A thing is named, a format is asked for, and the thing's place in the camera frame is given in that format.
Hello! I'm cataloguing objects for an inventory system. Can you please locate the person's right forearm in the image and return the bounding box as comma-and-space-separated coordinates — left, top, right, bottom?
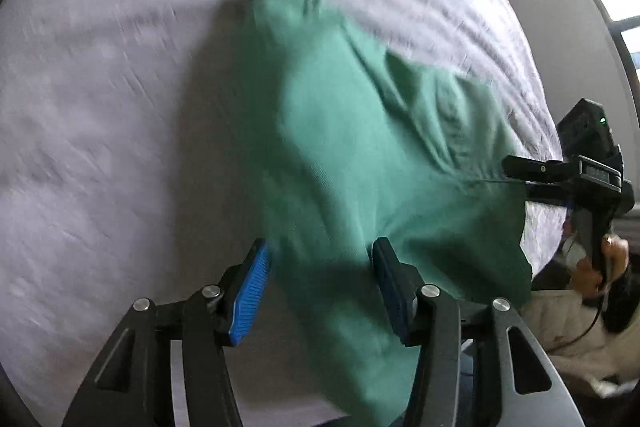
599, 272, 640, 335

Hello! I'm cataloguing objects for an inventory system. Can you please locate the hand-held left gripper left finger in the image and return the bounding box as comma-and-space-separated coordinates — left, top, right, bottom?
62, 239, 273, 427

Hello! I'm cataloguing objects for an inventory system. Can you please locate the bed with lavender blanket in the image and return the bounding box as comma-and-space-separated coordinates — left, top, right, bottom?
0, 0, 561, 427

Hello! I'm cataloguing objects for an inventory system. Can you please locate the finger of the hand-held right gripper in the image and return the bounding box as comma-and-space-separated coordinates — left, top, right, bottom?
524, 185, 572, 209
502, 155, 582, 186

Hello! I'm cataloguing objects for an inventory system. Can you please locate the person's right hand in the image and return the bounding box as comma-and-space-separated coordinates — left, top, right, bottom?
562, 234, 631, 299

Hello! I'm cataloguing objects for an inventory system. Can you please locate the green button shirt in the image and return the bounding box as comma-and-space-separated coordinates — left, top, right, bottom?
245, 0, 533, 427

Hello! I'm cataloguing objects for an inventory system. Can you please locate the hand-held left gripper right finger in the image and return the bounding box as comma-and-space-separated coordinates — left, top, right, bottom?
371, 237, 586, 427

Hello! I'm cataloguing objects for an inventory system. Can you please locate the white puffer jacket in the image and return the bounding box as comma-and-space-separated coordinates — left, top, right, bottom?
520, 289, 640, 383

